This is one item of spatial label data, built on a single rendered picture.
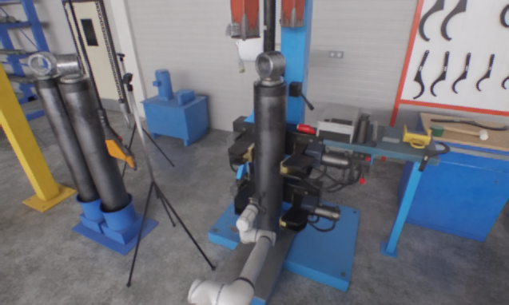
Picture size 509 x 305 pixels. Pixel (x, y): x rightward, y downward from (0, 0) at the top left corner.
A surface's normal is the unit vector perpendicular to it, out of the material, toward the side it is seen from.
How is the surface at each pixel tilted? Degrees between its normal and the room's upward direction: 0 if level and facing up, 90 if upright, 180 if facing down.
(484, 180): 90
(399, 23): 90
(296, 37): 90
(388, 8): 90
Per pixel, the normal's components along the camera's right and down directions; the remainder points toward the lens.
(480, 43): -0.42, 0.44
